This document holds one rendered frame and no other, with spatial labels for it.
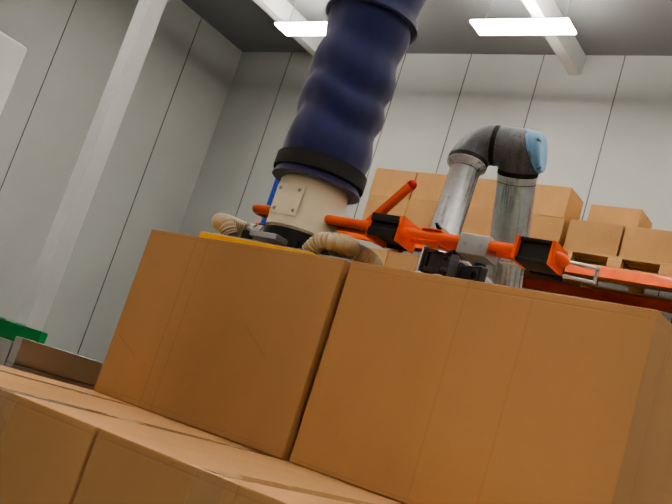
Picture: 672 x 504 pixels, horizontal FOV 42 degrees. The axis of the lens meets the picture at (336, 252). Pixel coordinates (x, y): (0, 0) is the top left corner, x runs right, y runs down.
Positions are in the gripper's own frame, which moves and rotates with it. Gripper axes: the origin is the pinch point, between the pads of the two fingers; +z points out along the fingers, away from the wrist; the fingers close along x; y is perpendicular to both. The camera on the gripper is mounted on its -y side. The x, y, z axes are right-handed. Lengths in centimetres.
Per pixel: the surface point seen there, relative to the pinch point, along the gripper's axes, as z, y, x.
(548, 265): 17.2, -35.9, -2.8
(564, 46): -764, 342, 475
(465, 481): 38, -40, -46
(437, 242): 16.6, -10.6, -1.5
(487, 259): 15.0, -22.0, -3.0
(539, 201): -702, 292, 250
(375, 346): 36.2, -15.5, -27.9
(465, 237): 16.7, -16.7, 0.4
